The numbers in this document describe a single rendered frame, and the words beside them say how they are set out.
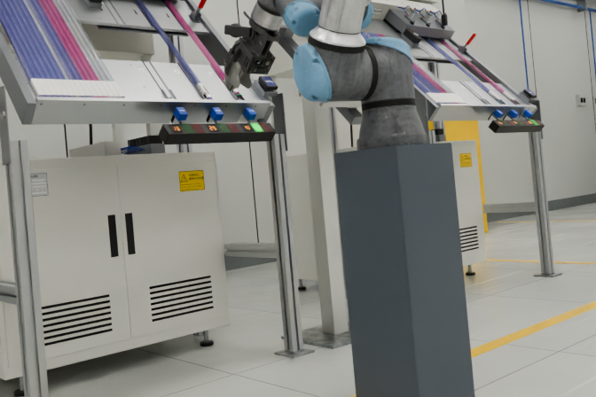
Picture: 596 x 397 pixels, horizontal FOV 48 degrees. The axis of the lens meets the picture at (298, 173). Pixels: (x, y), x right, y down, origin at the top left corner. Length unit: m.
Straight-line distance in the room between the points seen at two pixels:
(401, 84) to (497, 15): 5.38
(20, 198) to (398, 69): 0.86
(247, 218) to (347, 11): 3.07
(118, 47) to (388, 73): 1.26
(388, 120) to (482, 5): 5.23
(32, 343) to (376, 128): 0.87
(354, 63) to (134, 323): 1.07
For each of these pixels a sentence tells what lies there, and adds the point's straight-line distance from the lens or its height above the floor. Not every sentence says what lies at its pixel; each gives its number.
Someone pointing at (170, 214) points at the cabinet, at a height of 0.43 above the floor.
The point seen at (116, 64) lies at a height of 0.84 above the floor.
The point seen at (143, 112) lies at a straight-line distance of 1.73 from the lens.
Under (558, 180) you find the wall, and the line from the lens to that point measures 7.36.
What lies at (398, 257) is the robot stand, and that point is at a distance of 1.37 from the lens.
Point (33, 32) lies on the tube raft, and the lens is 1.85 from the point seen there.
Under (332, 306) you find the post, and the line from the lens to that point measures 2.15.
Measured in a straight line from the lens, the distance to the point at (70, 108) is 1.64.
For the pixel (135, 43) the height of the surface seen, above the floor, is 1.03.
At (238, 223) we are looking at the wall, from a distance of 4.26.
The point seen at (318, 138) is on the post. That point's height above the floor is 0.63.
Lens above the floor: 0.49
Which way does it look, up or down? 1 degrees up
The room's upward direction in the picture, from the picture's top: 5 degrees counter-clockwise
